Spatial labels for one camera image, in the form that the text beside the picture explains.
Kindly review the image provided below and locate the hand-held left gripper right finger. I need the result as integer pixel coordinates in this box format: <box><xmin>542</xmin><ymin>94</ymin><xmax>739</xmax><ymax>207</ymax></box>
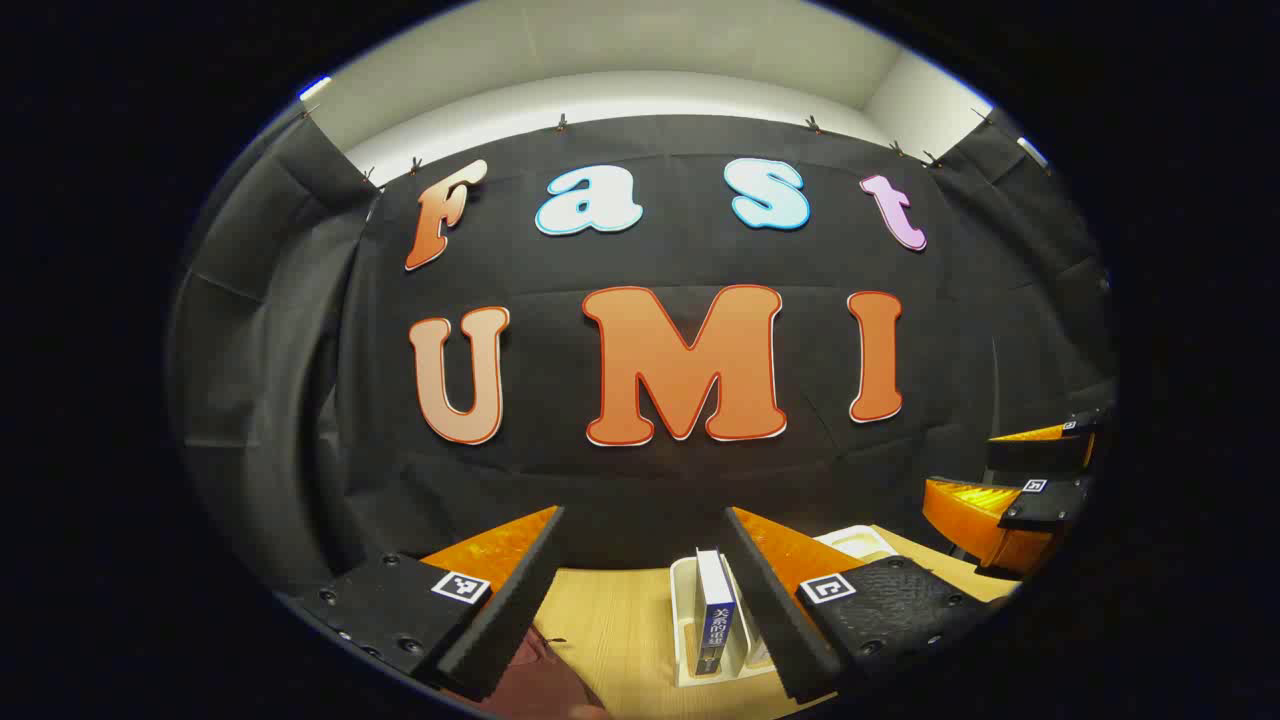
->
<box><xmin>724</xmin><ymin>505</ymin><xmax>1002</xmax><ymax>705</ymax></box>

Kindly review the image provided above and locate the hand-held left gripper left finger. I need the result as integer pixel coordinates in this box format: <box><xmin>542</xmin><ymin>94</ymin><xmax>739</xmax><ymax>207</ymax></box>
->
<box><xmin>290</xmin><ymin>505</ymin><xmax>567</xmax><ymax>702</ymax></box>

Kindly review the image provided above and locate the blue cover book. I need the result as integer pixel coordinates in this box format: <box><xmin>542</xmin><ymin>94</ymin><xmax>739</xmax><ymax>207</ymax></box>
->
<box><xmin>694</xmin><ymin>548</ymin><xmax>740</xmax><ymax>677</ymax></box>

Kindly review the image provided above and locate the maroon schoolbag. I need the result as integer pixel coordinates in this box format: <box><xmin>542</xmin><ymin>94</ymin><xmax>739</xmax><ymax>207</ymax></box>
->
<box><xmin>468</xmin><ymin>624</ymin><xmax>613</xmax><ymax>720</ymax></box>

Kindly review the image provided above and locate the white plastic bookshelf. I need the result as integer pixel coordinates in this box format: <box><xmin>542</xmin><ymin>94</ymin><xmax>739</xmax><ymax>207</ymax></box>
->
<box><xmin>669</xmin><ymin>524</ymin><xmax>901</xmax><ymax>689</ymax></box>

